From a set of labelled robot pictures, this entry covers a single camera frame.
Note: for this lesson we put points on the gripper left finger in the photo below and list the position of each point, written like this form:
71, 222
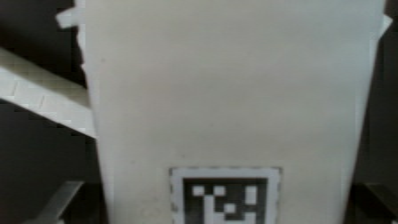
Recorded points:
75, 206

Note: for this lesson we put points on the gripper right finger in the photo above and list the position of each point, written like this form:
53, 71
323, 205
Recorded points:
375, 204

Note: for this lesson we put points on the white cabinet top block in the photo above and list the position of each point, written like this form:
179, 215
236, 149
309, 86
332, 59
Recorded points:
227, 83

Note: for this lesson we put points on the white U-shaped fence frame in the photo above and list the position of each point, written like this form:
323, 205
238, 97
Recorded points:
44, 93

